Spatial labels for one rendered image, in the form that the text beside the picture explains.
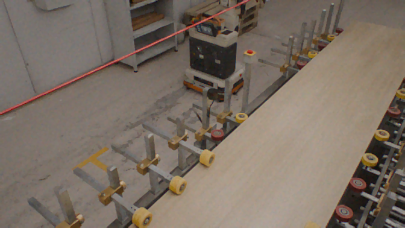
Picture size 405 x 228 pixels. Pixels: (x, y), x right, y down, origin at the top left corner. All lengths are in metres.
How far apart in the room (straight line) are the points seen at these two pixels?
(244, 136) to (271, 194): 0.48
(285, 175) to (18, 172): 2.48
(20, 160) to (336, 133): 2.83
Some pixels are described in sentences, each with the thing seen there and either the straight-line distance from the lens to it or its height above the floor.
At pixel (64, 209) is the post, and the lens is 1.54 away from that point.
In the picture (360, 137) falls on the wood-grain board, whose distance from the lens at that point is 2.27.
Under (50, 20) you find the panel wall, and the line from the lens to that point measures 4.33.
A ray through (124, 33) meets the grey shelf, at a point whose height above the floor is 0.54.
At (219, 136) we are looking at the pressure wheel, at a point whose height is 0.91.
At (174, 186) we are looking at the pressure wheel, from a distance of 1.67.
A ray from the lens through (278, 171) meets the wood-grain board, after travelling 1.88.
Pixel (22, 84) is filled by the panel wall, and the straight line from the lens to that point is 4.35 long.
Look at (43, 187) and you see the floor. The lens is 3.26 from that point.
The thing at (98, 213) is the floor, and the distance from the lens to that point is 2.90.
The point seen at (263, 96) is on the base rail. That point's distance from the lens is 2.85.
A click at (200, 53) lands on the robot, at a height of 0.53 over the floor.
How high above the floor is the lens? 2.20
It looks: 36 degrees down
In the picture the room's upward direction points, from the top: straight up
